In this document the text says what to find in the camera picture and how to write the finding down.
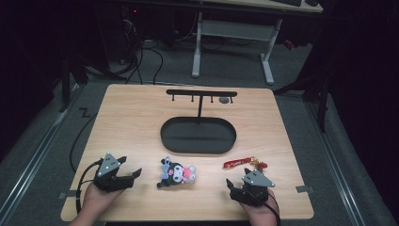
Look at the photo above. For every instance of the black stand leg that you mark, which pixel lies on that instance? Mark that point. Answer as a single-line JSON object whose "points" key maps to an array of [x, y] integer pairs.
{"points": [[321, 103], [65, 84]]}

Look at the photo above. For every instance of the black hook rack with tray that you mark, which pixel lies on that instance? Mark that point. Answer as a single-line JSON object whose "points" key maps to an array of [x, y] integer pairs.
{"points": [[197, 136]]}

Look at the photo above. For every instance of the metal floor rail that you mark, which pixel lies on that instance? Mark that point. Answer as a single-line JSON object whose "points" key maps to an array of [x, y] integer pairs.
{"points": [[34, 150], [338, 169]]}

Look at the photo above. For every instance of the person's right hand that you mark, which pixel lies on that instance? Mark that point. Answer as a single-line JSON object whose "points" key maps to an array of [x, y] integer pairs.
{"points": [[262, 211]]}

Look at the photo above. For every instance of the white-legged desk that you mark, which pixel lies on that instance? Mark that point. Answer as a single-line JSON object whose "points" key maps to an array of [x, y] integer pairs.
{"points": [[235, 29]]}

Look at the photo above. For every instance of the red charm with tassel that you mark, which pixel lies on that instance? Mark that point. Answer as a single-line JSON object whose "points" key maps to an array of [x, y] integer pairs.
{"points": [[235, 163]]}

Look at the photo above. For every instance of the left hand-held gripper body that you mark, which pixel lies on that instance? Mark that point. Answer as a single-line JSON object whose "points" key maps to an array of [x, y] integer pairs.
{"points": [[108, 175]]}

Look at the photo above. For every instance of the person's left hand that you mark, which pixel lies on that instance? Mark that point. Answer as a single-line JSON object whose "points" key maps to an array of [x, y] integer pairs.
{"points": [[95, 201]]}

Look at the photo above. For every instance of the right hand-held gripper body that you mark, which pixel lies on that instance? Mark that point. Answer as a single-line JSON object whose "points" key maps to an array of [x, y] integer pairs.
{"points": [[254, 190]]}

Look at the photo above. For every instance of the small red object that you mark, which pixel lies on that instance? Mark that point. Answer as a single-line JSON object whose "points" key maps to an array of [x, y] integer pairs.
{"points": [[289, 44]]}

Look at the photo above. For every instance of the black keyboard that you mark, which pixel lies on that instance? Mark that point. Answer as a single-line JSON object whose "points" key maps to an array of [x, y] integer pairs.
{"points": [[287, 2]]}

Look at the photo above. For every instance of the grey tape piece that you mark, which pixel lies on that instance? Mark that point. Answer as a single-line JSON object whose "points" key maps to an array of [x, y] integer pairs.
{"points": [[304, 189], [67, 194]]}

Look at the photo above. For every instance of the black and white plush toy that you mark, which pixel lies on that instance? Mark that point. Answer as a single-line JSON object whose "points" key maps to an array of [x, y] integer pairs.
{"points": [[177, 174]]}

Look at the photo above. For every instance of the grey round disc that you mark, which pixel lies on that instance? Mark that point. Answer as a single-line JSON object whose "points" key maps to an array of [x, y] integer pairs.
{"points": [[224, 100]]}

